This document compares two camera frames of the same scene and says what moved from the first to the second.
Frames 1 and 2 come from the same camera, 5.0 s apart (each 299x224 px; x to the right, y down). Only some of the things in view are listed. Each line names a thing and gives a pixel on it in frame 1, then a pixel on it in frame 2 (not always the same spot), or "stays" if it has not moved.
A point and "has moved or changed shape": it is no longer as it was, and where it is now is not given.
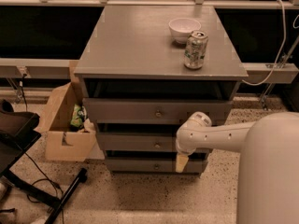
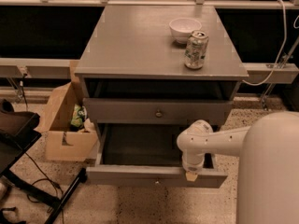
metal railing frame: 35,68 stays
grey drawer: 136,141 has moved or changed shape
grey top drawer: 154,111 stays
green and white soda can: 195,49 stays
